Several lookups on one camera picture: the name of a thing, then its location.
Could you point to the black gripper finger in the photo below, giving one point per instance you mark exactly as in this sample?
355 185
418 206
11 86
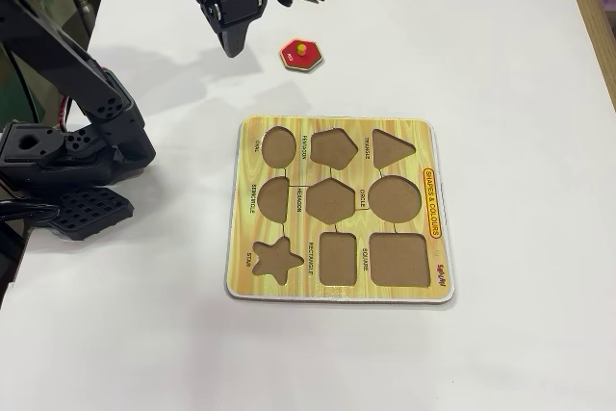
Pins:
234 41
214 26

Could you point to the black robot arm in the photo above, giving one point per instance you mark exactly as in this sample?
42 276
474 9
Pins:
58 55

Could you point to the grey metal post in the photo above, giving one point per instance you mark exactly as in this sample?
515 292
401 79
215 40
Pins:
83 3

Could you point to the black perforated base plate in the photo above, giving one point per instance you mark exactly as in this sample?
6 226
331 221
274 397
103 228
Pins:
89 213

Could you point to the wooden shape puzzle board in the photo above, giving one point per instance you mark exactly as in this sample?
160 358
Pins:
433 257

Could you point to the red hexagon piece yellow pin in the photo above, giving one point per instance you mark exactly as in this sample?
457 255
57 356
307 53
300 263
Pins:
308 59

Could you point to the black table clamp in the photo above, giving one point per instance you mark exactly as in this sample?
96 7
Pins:
29 211

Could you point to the tan wooden panel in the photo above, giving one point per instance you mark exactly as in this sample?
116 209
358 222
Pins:
589 21

